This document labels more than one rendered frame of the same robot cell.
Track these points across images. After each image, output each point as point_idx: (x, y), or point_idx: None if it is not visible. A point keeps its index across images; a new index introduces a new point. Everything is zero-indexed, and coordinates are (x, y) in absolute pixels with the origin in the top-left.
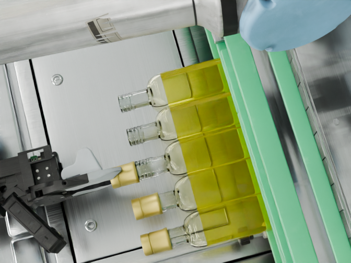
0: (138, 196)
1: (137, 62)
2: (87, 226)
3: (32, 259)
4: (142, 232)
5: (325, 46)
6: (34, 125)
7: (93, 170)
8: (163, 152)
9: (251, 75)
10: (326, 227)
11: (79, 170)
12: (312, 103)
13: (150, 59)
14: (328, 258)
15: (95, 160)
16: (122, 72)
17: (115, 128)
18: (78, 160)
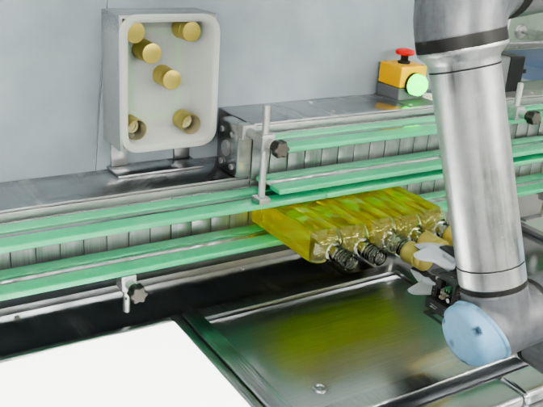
0: (410, 318)
1: (267, 335)
2: None
3: (529, 375)
4: None
5: (277, 114)
6: (389, 392)
7: (433, 248)
8: (355, 310)
9: (314, 140)
10: (404, 123)
11: (439, 257)
12: (324, 119)
13: (259, 328)
14: (423, 123)
15: (423, 249)
16: (284, 343)
17: (351, 340)
18: (430, 258)
